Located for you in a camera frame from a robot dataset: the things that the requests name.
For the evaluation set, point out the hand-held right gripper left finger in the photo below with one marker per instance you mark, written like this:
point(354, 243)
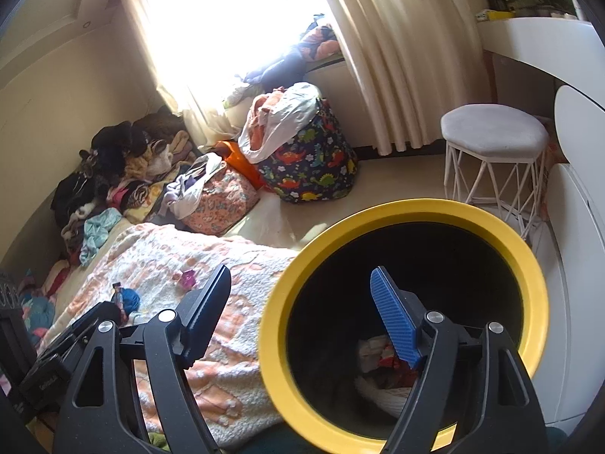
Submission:
point(203, 331)

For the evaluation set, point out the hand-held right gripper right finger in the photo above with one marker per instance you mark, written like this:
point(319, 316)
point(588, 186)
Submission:
point(392, 317)

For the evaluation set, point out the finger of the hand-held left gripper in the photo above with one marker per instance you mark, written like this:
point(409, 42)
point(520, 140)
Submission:
point(80, 327)

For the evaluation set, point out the red snack packet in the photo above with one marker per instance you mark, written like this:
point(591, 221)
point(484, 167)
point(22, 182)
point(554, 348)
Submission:
point(396, 364)

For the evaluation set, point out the small dark striped wrapper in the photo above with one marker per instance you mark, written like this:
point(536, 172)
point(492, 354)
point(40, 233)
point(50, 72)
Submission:
point(119, 295)

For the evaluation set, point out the pink wrapper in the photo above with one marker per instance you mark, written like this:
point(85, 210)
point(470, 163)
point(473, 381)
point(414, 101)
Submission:
point(189, 279)

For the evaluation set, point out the blue wrapper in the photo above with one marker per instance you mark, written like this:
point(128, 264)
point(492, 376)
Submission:
point(133, 299)

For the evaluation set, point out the white plastic bag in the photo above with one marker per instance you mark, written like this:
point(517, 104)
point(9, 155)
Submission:
point(378, 395)

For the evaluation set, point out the yellow-rimmed black bin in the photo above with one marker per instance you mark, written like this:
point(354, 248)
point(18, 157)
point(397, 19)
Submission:
point(283, 317)

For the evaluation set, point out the teal patterned cloth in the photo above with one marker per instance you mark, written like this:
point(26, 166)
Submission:
point(38, 314)

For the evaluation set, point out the red pink cloth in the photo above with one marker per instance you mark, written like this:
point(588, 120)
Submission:
point(56, 276)

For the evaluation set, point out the peach and white blanket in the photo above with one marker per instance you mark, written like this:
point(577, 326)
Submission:
point(227, 274)

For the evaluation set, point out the light blue garment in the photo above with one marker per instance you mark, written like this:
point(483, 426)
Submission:
point(99, 231)

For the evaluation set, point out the green cloth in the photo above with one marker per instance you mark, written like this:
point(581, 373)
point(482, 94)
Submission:
point(158, 440)

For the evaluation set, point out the pink floral bag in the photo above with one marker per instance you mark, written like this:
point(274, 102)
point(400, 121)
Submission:
point(222, 203)

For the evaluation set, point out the zebra stripe cloth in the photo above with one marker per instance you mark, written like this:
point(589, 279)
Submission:
point(137, 197)

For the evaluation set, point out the dinosaur print laundry bag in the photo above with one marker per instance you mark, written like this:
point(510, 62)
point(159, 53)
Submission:
point(312, 165)

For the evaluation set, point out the orange bag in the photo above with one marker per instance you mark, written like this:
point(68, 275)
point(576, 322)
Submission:
point(236, 158)

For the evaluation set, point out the beige folded blankets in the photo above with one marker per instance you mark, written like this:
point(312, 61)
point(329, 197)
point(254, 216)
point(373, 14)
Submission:
point(160, 156)

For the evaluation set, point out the black clothes heap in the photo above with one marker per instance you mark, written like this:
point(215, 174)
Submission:
point(118, 144)

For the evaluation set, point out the white drawer cabinet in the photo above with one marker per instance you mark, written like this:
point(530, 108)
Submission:
point(576, 269)

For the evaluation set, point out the sheer cream curtain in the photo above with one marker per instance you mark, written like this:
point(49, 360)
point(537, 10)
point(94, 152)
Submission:
point(198, 118)

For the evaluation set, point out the orange towel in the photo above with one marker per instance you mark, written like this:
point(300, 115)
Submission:
point(262, 118)

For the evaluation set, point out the white cloth sack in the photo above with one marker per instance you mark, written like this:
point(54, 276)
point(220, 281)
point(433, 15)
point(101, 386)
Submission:
point(293, 113)

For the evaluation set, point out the thick cream curtain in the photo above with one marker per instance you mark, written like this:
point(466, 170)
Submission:
point(401, 56)

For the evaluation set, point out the dark jacket heap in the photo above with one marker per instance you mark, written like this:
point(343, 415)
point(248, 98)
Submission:
point(279, 71)

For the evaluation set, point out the orange print dark cloth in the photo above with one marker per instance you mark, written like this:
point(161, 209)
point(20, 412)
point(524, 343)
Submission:
point(321, 42)

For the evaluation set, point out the white vanity desk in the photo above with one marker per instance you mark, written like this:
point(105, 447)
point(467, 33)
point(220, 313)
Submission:
point(534, 42)

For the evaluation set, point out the yellow box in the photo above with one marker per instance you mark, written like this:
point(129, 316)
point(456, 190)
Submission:
point(496, 15)

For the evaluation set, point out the dark camouflage bag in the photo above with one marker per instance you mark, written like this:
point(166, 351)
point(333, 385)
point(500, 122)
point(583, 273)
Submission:
point(524, 0)

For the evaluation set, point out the tall white bottle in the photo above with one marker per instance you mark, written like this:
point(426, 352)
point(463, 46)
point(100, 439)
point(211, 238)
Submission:
point(579, 8)

